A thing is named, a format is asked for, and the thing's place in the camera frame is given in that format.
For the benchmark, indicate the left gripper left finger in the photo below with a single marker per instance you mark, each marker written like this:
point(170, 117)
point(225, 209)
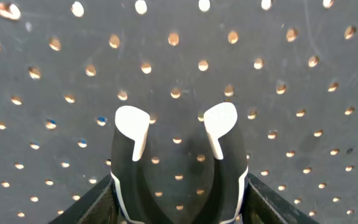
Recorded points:
point(98, 205)

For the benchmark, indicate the black and white pliers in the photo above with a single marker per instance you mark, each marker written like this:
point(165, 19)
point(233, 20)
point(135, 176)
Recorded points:
point(126, 171)

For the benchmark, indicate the black pegboard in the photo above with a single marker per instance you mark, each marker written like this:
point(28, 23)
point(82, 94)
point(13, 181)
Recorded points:
point(259, 93)

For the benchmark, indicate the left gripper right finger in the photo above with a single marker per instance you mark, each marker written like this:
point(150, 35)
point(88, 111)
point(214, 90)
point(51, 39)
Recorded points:
point(263, 208)

